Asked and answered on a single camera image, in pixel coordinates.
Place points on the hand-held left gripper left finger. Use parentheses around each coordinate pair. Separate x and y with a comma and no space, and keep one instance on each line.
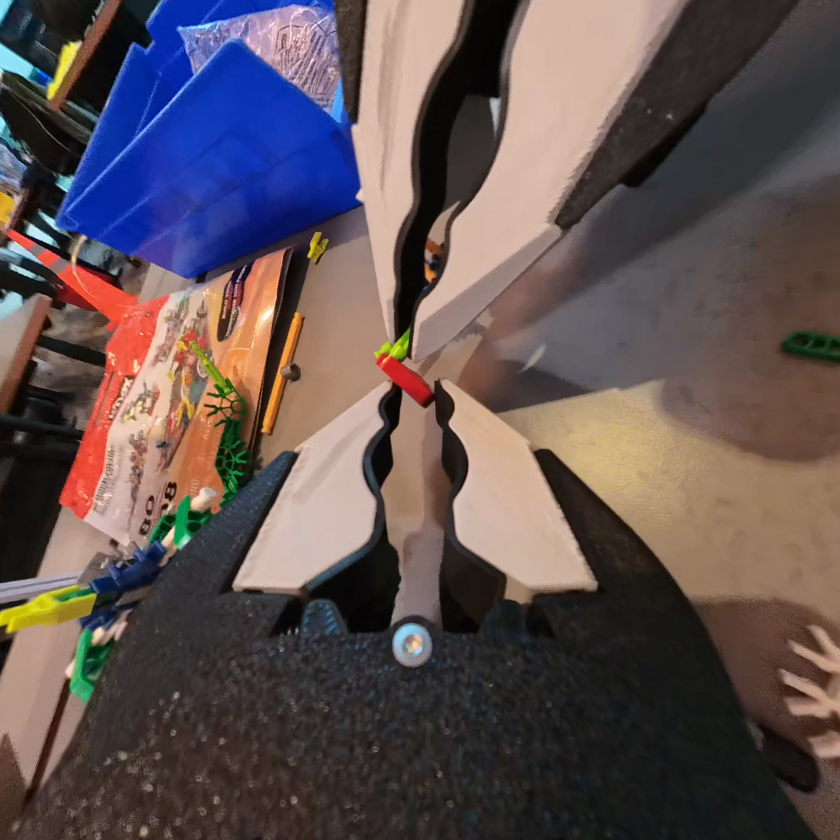
(315,518)

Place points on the long orange rod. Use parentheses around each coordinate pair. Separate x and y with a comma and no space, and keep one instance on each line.
(272,410)

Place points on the yellow object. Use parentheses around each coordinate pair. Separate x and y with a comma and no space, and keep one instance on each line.
(64,69)

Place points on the small grey spacer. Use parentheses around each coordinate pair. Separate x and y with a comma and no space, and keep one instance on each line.
(291,373)

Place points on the pale blue metal strut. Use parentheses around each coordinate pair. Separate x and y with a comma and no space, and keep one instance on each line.
(33,587)

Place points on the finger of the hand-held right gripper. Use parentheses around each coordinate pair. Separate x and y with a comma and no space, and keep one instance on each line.
(564,131)
(394,131)

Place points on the small toy rod frame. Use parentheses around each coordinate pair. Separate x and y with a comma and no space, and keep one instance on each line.
(400,342)

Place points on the blue storage bin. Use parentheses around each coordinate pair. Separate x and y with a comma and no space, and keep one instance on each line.
(216,184)

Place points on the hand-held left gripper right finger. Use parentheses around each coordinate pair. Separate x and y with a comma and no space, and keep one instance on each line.
(518,518)

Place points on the red metal frame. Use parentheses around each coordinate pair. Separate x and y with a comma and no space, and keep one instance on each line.
(85,289)

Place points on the lime yellow clip connector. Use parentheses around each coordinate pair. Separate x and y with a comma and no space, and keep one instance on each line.
(318,248)

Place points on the printed toy set bag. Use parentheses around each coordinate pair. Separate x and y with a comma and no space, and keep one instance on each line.
(131,341)

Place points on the clear plastic bag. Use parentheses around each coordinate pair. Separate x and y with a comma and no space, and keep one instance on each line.
(275,46)

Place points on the large multicolour toy model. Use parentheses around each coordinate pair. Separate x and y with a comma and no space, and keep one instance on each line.
(46,607)

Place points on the small green clip connector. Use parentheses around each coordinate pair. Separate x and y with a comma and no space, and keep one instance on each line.
(787,346)

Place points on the white snowflake connector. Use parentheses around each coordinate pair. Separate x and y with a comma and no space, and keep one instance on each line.
(820,705)

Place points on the red connector pair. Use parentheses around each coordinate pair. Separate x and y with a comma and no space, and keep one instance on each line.
(410,384)

